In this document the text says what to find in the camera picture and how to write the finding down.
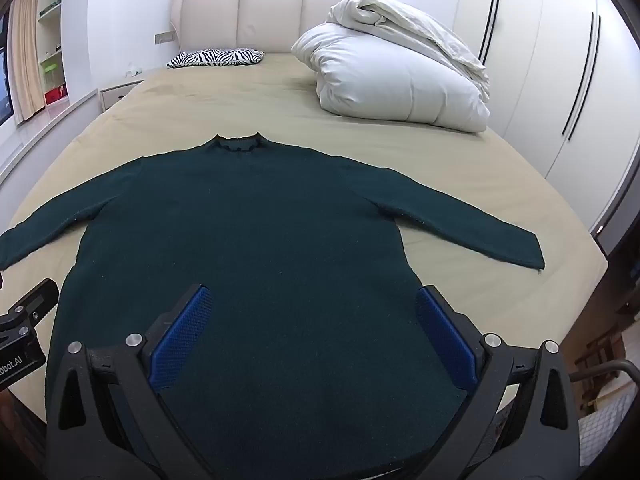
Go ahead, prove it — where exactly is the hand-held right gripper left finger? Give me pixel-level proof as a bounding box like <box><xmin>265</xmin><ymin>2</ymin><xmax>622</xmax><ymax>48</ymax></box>
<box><xmin>45</xmin><ymin>282</ymin><xmax>221</xmax><ymax>480</ymax></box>

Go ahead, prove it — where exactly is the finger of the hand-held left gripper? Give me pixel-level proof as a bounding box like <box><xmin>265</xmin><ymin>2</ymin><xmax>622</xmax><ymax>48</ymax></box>
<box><xmin>11</xmin><ymin>278</ymin><xmax>60</xmax><ymax>338</ymax></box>

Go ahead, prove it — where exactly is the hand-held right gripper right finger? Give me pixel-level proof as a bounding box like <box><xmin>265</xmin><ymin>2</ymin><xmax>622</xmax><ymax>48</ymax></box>
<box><xmin>415</xmin><ymin>284</ymin><xmax>583</xmax><ymax>480</ymax></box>

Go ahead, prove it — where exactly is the dark green sweater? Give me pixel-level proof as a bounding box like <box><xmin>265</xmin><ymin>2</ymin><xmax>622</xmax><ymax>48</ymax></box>
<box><xmin>0</xmin><ymin>131</ymin><xmax>545</xmax><ymax>480</ymax></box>

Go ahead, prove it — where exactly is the wooden chair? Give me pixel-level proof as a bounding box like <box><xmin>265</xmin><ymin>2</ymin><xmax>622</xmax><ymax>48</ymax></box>
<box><xmin>570</xmin><ymin>305</ymin><xmax>640</xmax><ymax>411</ymax></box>

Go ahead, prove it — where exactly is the white window ledge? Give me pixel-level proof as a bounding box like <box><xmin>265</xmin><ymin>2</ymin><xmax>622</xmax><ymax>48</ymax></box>
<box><xmin>0</xmin><ymin>89</ymin><xmax>98</xmax><ymax>186</ymax></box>

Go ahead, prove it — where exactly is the white mesh basket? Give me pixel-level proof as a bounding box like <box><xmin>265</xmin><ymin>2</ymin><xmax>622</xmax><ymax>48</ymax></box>
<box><xmin>580</xmin><ymin>360</ymin><xmax>640</xmax><ymax>461</ymax></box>

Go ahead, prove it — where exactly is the dark framed window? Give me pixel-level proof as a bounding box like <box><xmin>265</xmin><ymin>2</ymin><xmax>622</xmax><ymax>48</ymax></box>
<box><xmin>0</xmin><ymin>10</ymin><xmax>13</xmax><ymax>128</ymax></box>

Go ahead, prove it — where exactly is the white nightstand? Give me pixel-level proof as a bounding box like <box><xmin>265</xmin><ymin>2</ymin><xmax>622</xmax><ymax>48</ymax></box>
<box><xmin>99</xmin><ymin>79</ymin><xmax>146</xmax><ymax>111</ymax></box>

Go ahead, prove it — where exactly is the bed with beige sheet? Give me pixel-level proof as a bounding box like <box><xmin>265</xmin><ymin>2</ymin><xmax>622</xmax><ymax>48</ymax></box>
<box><xmin>0</xmin><ymin>52</ymin><xmax>608</xmax><ymax>480</ymax></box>

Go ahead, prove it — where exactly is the beige curtain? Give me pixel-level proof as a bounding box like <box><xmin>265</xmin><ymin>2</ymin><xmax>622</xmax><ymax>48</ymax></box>
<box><xmin>9</xmin><ymin>0</ymin><xmax>46</xmax><ymax>126</ymax></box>

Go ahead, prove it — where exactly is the white folded duvet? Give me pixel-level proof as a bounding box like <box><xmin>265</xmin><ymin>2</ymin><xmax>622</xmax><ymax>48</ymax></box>
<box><xmin>291</xmin><ymin>22</ymin><xmax>491</xmax><ymax>133</ymax></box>

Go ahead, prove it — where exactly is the zebra striped pillow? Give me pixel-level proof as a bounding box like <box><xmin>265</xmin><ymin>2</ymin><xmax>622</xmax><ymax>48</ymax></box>
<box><xmin>166</xmin><ymin>48</ymin><xmax>265</xmax><ymax>69</ymax></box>

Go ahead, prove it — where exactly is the white wardrobe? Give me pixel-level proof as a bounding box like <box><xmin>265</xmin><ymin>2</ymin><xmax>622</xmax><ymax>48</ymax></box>
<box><xmin>452</xmin><ymin>0</ymin><xmax>640</xmax><ymax>241</ymax></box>

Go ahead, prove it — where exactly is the cream folded blanket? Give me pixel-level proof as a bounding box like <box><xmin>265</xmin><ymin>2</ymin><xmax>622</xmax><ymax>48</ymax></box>
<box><xmin>326</xmin><ymin>0</ymin><xmax>491</xmax><ymax>101</ymax></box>

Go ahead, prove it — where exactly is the beige padded headboard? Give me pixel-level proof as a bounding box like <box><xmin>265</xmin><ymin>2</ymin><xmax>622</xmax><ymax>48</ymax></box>
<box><xmin>171</xmin><ymin>0</ymin><xmax>371</xmax><ymax>55</ymax></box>

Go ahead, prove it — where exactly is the white wall shelf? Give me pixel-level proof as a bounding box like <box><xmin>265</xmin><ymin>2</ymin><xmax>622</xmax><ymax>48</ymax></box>
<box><xmin>37</xmin><ymin>0</ymin><xmax>68</xmax><ymax>108</ymax></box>

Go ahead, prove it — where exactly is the black wardrobe handle pair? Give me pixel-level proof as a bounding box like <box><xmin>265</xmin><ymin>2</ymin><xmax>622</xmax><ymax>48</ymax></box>
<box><xmin>479</xmin><ymin>0</ymin><xmax>502</xmax><ymax>66</ymax></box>
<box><xmin>561</xmin><ymin>12</ymin><xmax>601</xmax><ymax>140</ymax></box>

